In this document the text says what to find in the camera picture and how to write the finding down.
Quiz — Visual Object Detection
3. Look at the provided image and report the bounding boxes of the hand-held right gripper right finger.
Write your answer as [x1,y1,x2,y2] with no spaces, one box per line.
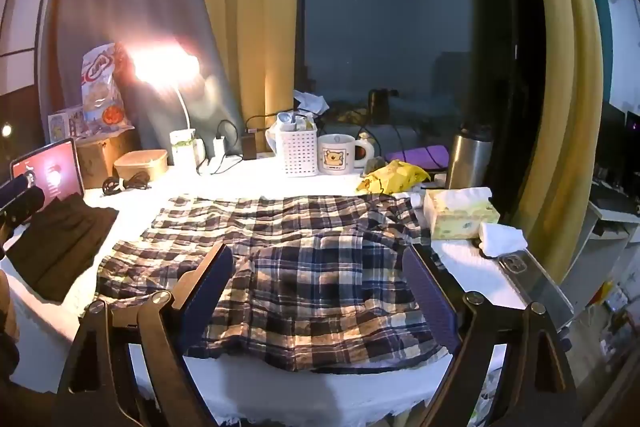
[401,244,583,427]

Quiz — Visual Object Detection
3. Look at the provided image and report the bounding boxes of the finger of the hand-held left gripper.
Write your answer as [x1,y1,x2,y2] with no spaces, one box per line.
[0,174,46,229]

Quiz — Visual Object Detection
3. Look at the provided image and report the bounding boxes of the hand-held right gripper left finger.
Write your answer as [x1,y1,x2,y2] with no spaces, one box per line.
[52,243,236,427]

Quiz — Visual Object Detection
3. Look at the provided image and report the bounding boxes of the plaid pants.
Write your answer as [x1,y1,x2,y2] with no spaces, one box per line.
[94,193,451,373]

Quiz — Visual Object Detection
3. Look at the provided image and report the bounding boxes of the tablet with lit screen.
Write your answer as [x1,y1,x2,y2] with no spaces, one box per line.
[10,138,86,208]

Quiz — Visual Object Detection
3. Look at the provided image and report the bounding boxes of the black cloth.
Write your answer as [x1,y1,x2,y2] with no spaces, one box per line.
[9,196,121,304]

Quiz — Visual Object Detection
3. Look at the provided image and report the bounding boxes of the brown cardboard box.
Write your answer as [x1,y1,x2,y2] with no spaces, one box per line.
[75,129,141,190]

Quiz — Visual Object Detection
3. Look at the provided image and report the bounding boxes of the small printed paper box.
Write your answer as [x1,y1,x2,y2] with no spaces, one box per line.
[47,106,86,142]

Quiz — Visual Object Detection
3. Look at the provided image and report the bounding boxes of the yellow tissue box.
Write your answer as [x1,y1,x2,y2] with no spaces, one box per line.
[423,187,501,240]

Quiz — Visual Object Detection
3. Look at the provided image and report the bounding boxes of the folded white tissue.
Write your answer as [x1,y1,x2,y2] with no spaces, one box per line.
[477,222,528,258]

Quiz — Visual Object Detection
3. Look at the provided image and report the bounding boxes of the smartphone with clear case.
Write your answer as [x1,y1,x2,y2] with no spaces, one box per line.
[497,249,576,330]

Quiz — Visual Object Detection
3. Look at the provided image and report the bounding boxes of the tan lidded food container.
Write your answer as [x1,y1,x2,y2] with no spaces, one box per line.
[114,149,169,182]

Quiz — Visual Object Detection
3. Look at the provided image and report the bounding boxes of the white power strip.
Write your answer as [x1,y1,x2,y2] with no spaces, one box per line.
[197,154,243,175]

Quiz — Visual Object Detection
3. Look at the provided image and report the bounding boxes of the yellow printed bag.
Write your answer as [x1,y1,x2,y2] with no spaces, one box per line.
[357,159,432,196]

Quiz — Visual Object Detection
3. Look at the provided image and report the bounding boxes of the printed snack bag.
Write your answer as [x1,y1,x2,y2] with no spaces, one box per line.
[80,42,136,134]

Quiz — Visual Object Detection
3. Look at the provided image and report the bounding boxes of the white green milk carton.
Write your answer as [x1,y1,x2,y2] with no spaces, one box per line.
[170,129,196,168]

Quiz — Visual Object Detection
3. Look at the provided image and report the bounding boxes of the white textured tablecloth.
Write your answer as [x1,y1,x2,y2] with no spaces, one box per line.
[0,152,576,427]

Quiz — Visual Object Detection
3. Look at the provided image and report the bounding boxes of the steel thermos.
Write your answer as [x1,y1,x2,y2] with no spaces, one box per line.
[445,126,494,192]

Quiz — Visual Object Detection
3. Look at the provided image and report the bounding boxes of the white perforated plastic basket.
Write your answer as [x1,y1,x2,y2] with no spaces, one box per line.
[276,126,319,178]

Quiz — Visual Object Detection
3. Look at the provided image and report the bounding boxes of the white bear print mug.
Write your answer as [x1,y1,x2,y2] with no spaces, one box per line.
[317,134,375,176]

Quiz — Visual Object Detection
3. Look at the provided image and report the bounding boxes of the grey shelf unit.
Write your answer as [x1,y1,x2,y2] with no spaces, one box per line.
[575,194,640,358]

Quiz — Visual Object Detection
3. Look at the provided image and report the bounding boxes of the white gooseneck desk lamp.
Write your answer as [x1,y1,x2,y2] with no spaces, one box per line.
[127,43,206,168]

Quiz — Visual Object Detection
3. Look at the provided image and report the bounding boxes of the dark bottle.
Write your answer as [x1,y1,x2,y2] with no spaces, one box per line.
[368,88,391,125]

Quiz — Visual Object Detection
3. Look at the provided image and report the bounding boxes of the crumpled white paper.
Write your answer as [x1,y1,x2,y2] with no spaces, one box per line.
[292,89,331,115]

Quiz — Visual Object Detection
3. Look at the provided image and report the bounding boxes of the yellow curtain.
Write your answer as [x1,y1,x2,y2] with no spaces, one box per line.
[190,0,307,156]
[515,0,617,280]

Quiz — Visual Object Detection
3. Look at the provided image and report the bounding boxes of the coiled black cable bundle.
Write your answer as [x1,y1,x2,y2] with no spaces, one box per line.
[101,172,152,196]

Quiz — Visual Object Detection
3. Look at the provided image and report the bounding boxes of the black adapter cable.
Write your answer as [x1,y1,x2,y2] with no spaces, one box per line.
[245,113,282,136]

